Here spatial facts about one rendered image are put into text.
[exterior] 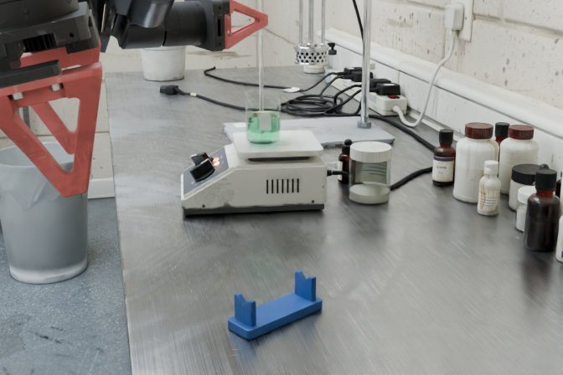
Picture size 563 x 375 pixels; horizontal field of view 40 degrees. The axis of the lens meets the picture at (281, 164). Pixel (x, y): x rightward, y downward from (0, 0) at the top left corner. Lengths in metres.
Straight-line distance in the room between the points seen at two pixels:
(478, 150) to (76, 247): 1.87
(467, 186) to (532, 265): 0.23
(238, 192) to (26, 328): 1.52
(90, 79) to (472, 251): 0.64
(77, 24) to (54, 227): 2.25
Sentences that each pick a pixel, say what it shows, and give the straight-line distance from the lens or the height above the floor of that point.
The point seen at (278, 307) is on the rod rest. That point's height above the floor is 0.76.
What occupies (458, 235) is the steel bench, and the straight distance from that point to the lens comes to 1.02.
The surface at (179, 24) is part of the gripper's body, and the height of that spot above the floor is 1.01.
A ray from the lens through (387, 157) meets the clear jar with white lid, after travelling 1.10.
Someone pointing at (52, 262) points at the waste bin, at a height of 0.08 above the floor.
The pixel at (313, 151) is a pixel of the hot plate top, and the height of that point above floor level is 0.84.
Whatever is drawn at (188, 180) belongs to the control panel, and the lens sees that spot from 1.11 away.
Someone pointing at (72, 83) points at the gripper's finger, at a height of 1.04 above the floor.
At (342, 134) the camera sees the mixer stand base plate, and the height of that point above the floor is 0.76.
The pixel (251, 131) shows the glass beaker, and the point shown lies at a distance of 1.07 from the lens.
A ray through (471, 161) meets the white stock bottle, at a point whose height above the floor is 0.81.
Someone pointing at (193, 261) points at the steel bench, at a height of 0.75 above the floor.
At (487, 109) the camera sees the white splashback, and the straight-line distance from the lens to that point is 1.39.
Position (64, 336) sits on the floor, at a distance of 2.41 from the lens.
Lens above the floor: 1.11
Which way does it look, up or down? 16 degrees down
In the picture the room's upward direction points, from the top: straight up
